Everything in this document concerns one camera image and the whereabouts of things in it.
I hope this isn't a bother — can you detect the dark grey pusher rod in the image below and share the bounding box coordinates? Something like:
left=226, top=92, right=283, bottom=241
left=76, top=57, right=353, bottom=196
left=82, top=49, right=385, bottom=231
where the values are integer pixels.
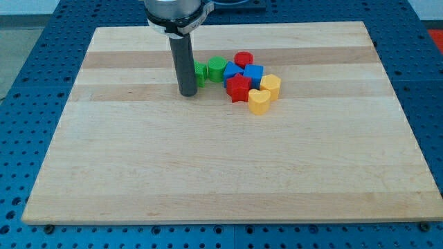
left=169, top=34, right=197, bottom=97

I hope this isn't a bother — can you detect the red cylinder block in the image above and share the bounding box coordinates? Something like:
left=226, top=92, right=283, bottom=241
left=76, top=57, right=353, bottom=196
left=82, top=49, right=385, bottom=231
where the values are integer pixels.
left=234, top=51, right=254, bottom=68

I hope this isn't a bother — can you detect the green star block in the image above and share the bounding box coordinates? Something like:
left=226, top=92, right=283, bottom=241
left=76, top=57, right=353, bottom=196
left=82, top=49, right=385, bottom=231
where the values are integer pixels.
left=194, top=60, right=208, bottom=88

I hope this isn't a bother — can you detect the blue block left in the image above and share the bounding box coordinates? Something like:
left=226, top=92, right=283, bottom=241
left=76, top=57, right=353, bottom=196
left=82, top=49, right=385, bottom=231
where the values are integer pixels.
left=223, top=61, right=244, bottom=88

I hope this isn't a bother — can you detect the light wooden board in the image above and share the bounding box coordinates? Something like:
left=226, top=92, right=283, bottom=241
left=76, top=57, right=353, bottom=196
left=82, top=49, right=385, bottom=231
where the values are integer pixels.
left=22, top=21, right=442, bottom=225

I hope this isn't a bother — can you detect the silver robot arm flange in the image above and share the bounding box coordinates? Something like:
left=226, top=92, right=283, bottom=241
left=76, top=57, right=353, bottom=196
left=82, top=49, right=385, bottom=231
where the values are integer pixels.
left=143, top=0, right=215, bottom=39

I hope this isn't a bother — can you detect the red star block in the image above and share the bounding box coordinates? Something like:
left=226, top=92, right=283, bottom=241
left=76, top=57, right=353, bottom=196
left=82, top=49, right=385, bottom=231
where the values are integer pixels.
left=226, top=73, right=252, bottom=102

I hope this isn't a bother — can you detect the green cylinder block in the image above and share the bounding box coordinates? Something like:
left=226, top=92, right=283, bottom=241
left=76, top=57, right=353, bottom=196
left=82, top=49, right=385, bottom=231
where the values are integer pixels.
left=207, top=56, right=227, bottom=83

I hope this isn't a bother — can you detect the yellow hexagon block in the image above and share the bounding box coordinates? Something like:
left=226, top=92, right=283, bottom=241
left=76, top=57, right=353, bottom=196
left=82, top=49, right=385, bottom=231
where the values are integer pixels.
left=260, top=74, right=282, bottom=101

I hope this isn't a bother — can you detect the yellow heart block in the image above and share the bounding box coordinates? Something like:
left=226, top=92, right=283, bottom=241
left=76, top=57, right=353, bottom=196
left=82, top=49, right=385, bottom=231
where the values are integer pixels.
left=248, top=89, right=271, bottom=115

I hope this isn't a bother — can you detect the blue cube block right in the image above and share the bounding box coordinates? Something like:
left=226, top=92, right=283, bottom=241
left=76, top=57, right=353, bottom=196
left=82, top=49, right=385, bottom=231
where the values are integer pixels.
left=243, top=64, right=264, bottom=90

